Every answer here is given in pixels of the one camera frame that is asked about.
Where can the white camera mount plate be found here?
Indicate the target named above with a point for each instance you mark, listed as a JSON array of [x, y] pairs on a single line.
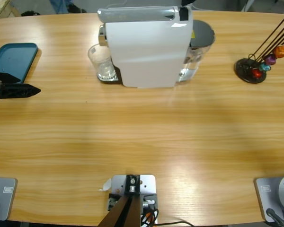
[[148, 183]]

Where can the clear drinking glass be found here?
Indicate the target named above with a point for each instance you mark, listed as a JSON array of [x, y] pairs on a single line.
[[101, 61]]

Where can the orange coffee capsule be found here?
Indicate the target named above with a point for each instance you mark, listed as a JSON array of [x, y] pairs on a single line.
[[280, 52]]

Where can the teal plastic tray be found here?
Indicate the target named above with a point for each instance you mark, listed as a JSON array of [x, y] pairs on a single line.
[[16, 56]]

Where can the black capsule holder with rods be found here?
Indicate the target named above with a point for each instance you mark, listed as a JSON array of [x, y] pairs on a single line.
[[245, 68]]

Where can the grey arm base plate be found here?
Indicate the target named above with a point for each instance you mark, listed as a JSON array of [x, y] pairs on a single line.
[[7, 198], [265, 196]]

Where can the white capsule coffee machine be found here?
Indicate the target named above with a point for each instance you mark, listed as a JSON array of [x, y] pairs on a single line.
[[144, 47]]

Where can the teal coffee capsule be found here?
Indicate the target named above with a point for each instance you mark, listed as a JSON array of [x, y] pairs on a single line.
[[264, 67]]

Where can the white paper scrap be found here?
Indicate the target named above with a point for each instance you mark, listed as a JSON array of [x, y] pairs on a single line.
[[107, 185]]

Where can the white chair leg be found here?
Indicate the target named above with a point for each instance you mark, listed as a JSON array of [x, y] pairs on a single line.
[[249, 4]]

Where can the purple coffee capsule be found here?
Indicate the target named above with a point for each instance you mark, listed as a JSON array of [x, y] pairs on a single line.
[[270, 59]]

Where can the person in blue jeans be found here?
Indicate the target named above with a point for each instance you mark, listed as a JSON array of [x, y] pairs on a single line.
[[59, 6]]

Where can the black object on floor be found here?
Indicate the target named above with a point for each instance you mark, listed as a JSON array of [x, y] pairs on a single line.
[[30, 13]]

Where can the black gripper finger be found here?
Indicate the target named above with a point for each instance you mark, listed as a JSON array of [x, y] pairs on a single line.
[[187, 2]]

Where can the dark camera mount post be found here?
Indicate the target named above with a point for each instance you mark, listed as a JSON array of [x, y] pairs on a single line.
[[123, 212]]

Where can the black shoe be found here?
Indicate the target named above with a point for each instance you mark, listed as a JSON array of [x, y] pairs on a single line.
[[77, 9]]

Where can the red coffee capsule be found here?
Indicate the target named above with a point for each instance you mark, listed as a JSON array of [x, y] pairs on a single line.
[[257, 73]]

